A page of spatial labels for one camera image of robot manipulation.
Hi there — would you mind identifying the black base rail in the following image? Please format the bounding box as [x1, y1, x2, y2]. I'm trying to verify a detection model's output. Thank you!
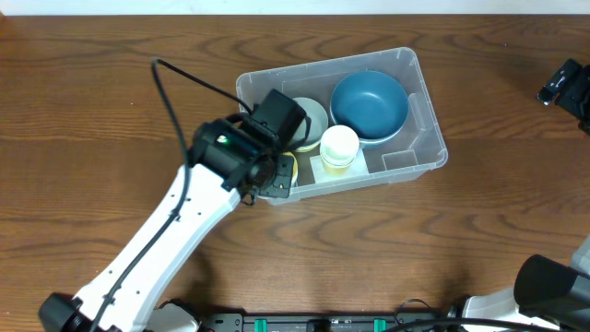
[197, 311, 549, 332]

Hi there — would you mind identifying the small light grey bowl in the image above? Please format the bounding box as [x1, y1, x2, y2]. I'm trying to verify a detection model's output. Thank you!
[289, 97, 328, 149]

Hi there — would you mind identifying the clear plastic storage container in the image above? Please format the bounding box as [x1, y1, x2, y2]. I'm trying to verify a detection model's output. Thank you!
[236, 47, 449, 206]

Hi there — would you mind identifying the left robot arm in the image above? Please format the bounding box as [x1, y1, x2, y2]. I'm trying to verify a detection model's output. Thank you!
[39, 115, 300, 331]

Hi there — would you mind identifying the cream white cup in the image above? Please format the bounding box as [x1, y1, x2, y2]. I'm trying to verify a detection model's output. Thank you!
[320, 124, 360, 160]

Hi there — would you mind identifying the large dark blue bowl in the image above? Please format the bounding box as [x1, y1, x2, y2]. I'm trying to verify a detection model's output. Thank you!
[330, 70, 409, 143]

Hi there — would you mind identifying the small yellow bowl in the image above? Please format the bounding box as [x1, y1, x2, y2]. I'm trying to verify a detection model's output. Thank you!
[294, 141, 320, 153]

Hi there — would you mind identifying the yellow cup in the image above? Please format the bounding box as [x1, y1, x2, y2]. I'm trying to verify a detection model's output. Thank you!
[283, 152, 299, 187]
[322, 160, 353, 177]

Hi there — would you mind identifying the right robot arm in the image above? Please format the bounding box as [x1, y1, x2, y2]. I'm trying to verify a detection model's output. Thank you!
[455, 59, 589, 331]

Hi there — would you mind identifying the green cup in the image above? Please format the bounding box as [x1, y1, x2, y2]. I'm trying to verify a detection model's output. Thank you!
[320, 154, 356, 169]

